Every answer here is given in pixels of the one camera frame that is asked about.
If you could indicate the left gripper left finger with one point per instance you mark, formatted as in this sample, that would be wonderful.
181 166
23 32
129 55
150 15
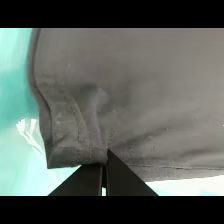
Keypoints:
85 182

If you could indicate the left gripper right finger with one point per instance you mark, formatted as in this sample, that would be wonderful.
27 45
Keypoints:
126 181

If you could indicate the grey T-shirt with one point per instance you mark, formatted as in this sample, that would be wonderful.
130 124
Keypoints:
133 100

